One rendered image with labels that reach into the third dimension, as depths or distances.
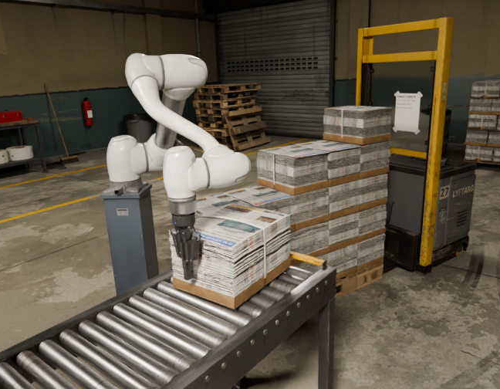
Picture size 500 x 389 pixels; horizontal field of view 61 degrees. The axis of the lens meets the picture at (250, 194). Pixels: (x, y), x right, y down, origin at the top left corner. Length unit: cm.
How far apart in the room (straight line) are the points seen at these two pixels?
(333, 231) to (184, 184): 173
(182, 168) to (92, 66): 824
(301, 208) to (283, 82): 784
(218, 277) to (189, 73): 80
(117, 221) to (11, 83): 666
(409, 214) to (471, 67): 545
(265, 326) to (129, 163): 114
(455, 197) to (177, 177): 273
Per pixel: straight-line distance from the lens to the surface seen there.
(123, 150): 216
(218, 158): 135
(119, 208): 222
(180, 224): 136
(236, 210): 169
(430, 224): 340
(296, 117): 1020
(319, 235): 278
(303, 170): 258
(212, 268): 145
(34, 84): 889
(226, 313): 146
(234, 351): 130
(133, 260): 231
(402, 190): 364
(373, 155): 301
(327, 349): 188
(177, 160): 129
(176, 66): 173
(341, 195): 286
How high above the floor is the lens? 156
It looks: 16 degrees down
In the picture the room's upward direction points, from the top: 2 degrees counter-clockwise
